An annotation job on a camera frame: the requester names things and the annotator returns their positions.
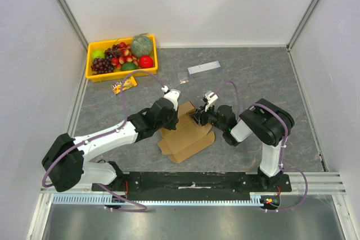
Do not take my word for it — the green netted melon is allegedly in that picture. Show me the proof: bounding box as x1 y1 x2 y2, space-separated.
130 35 153 58

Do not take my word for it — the red apple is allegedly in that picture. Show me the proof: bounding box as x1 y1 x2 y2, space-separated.
138 56 154 69

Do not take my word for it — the green avocado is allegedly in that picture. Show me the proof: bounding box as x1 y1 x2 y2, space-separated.
120 62 138 71

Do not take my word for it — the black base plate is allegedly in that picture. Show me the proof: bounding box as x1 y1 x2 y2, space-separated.
105 171 292 195

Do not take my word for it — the green apple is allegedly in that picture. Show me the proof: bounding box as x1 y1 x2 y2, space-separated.
91 49 105 60

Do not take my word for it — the small clear plastic bag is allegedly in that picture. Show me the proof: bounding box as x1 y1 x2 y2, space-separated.
178 72 189 84

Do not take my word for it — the yellow plastic bin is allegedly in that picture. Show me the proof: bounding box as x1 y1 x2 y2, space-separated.
85 34 159 83

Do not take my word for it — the yellow candy packet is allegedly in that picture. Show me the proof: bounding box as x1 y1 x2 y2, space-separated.
111 76 138 95

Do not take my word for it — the brown cardboard box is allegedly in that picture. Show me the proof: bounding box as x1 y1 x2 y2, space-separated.
157 101 215 164

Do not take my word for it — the purple cable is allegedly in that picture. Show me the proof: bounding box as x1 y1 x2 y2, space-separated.
41 70 167 212
212 80 309 213

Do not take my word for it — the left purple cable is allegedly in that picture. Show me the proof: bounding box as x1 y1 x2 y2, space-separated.
41 70 167 212

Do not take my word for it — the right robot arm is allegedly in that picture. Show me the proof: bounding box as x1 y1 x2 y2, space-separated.
190 98 295 192

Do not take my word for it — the dark purple grape bunch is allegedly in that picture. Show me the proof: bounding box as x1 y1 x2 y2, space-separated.
91 58 114 75

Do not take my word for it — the slotted cable duct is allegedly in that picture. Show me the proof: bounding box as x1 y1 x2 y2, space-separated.
52 192 280 206

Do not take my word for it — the grey slim carton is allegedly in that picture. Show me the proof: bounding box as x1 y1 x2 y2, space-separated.
187 61 221 76

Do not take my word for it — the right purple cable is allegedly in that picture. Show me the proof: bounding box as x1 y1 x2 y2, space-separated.
212 80 309 213

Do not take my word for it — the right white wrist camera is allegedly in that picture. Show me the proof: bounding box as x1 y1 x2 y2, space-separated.
203 90 218 112

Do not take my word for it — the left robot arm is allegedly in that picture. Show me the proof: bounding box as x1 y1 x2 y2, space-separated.
42 97 178 192

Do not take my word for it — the red cherry cluster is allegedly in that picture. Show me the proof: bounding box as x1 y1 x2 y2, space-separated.
105 42 138 70

